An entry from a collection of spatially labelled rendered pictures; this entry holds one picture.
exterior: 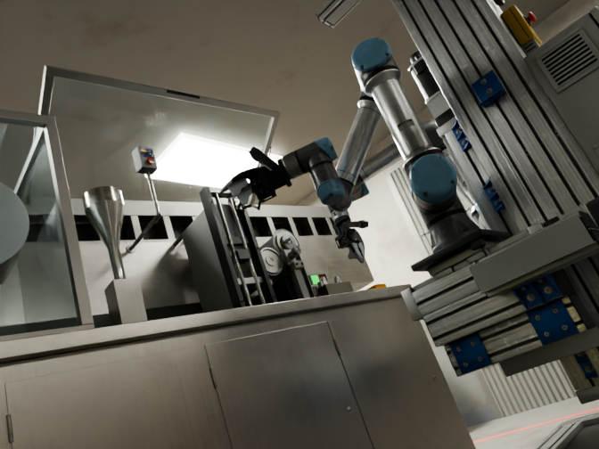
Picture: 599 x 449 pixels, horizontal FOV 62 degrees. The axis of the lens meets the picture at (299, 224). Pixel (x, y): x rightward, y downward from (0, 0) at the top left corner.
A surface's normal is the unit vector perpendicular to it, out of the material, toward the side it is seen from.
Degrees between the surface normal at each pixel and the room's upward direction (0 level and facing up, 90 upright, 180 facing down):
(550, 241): 90
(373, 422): 90
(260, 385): 90
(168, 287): 90
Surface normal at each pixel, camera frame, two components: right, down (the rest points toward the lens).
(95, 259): 0.59, -0.48
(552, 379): -0.66, -0.06
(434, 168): -0.26, -0.15
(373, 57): -0.34, -0.37
